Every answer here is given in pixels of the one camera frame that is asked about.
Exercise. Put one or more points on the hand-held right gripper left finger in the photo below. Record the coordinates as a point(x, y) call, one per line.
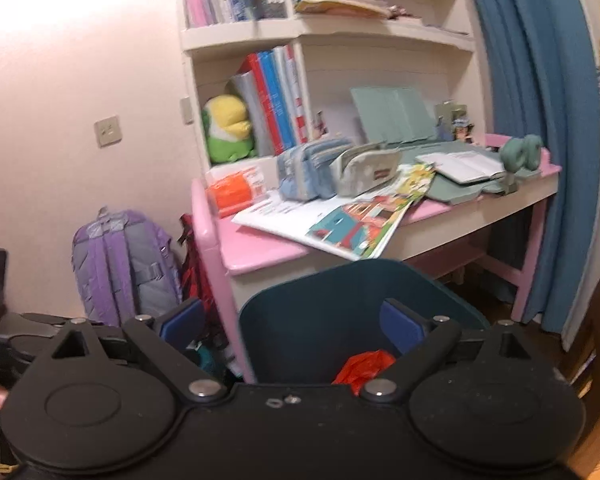
point(182, 321)

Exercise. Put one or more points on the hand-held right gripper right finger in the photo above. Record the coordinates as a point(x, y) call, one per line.
point(402, 327)

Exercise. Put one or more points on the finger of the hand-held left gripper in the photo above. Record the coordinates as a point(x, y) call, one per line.
point(25, 325)

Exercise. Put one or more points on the orange red plastic bag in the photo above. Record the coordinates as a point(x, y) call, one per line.
point(361, 365)

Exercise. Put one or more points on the dark teal trash bin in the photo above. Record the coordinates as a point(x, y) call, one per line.
point(305, 320)

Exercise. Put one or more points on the red backpack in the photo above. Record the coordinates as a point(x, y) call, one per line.
point(192, 270)

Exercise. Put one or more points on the purple backpack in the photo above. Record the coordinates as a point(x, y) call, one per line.
point(120, 270)

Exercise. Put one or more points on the pink desk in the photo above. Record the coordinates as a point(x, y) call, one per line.
point(260, 250)

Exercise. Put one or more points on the colourful picture book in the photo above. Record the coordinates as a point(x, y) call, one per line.
point(340, 220)

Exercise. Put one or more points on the orange packet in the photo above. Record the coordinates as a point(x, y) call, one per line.
point(232, 190)

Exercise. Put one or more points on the green fabric case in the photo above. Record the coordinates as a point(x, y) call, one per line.
point(460, 191)

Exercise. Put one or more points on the grey pencil case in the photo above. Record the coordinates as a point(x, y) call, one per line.
point(365, 167)

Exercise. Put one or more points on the open white notebook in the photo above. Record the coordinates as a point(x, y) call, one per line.
point(462, 165)

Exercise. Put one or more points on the blue pencil case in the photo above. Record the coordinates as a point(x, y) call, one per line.
point(310, 167)

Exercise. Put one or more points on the yellow green plush toy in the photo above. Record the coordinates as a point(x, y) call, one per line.
point(225, 130)

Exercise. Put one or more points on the wooden chair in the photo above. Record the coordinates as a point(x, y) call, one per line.
point(597, 360)

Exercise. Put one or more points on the small toy figure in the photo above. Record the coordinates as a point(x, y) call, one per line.
point(457, 125)

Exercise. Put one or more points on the cream socket plate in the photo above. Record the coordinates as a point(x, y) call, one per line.
point(186, 110)

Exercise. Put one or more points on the green headphones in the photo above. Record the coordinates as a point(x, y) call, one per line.
point(521, 152)

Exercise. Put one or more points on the green folding stand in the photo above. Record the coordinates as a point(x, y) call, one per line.
point(392, 112)

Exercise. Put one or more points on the grey folder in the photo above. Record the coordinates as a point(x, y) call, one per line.
point(252, 110)

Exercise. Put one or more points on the blue book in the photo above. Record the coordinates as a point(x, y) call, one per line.
point(279, 100)

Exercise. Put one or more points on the blue curtain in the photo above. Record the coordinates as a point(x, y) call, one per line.
point(535, 110)

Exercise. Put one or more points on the white red book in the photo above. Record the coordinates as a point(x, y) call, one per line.
point(296, 90)

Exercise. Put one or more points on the cream shelf hutch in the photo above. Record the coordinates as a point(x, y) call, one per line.
point(390, 65)

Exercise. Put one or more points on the pink folders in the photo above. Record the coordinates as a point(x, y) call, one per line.
point(197, 7)

